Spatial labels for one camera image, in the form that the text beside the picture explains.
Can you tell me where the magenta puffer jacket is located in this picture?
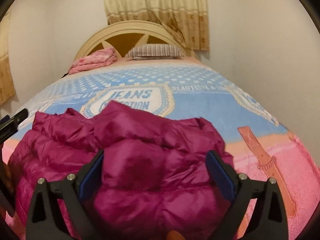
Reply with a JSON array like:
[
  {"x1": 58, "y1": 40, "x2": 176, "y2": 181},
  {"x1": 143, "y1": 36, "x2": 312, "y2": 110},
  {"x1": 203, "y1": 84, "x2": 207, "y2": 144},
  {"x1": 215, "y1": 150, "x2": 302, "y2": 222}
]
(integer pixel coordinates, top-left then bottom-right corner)
[{"x1": 8, "y1": 101, "x2": 233, "y2": 239}]

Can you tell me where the side beige gold curtain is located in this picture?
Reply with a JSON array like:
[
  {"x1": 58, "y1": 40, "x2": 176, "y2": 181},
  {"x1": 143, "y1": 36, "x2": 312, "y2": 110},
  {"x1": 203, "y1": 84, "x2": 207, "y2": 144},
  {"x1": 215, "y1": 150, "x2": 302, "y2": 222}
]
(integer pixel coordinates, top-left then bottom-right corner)
[{"x1": 0, "y1": 11, "x2": 16, "y2": 105}]

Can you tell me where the blue pink patterned bed blanket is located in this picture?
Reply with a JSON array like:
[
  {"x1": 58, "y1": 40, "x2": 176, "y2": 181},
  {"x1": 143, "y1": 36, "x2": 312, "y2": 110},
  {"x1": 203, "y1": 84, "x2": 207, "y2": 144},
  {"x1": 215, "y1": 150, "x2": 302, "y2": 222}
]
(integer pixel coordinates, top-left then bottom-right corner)
[{"x1": 3, "y1": 60, "x2": 319, "y2": 239}]

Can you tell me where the folded pink blanket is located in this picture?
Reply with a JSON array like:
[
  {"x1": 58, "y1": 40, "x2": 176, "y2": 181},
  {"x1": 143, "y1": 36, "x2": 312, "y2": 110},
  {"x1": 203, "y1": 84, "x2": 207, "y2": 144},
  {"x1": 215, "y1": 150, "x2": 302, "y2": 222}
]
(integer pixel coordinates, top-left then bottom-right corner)
[{"x1": 68, "y1": 48, "x2": 117, "y2": 75}]

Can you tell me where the cream arched wooden headboard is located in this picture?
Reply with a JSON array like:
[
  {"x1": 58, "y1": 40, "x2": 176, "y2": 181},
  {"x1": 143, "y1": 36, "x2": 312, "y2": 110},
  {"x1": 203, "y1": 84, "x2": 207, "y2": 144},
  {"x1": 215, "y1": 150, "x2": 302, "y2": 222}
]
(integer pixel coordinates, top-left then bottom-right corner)
[{"x1": 74, "y1": 20, "x2": 198, "y2": 60}]

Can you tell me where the beige gold window curtain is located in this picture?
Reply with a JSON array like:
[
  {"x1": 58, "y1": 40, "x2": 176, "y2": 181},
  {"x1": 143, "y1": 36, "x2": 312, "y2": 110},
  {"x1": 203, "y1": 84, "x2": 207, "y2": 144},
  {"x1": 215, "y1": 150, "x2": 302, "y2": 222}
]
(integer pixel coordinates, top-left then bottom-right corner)
[{"x1": 104, "y1": 0, "x2": 210, "y2": 51}]

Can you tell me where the grey striped pillow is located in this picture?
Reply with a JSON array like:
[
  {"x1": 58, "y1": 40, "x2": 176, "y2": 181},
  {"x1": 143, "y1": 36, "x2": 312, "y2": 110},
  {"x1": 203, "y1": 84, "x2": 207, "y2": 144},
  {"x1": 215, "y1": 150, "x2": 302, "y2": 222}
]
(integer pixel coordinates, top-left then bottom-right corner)
[{"x1": 125, "y1": 44, "x2": 185, "y2": 59}]

